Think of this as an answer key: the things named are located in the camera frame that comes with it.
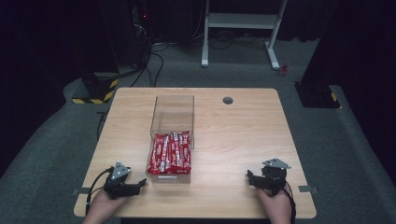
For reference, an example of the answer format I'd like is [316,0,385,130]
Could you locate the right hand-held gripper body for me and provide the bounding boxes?
[257,158,292,198]

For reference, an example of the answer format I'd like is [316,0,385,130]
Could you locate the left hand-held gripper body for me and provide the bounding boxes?
[103,161,142,201]

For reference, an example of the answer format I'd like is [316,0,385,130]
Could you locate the person's left hand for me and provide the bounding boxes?
[89,188,130,219]

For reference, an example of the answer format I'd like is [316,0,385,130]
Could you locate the person's right hand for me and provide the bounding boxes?
[256,185,293,222]

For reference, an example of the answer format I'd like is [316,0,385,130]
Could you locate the grey tape strip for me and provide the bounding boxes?
[72,187,92,196]
[297,185,319,194]

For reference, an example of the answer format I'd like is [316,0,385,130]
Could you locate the pile of red snack packets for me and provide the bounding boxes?
[147,131,192,175]

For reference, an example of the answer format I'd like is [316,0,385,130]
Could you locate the clear acrylic box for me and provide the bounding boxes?
[145,94,196,185]

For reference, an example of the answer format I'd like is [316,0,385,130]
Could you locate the black base with yellow mark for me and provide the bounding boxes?
[293,80,342,109]

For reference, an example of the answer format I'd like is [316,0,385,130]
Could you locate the black base with yellow stripes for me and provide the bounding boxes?
[71,72,120,105]

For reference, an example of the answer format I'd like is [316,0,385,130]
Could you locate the dark equipment rack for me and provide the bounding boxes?
[130,0,154,68]

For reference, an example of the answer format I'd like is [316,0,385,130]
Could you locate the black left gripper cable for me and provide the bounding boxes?
[85,167,114,217]

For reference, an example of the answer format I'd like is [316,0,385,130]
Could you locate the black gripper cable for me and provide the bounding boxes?
[85,167,114,217]
[283,180,297,224]

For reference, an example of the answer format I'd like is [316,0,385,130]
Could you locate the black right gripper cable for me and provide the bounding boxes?
[283,180,297,224]

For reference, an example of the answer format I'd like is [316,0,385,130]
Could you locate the black floor cables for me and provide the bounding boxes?
[96,27,237,141]

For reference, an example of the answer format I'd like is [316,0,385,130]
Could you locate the white metal stand frame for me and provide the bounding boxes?
[201,0,289,71]

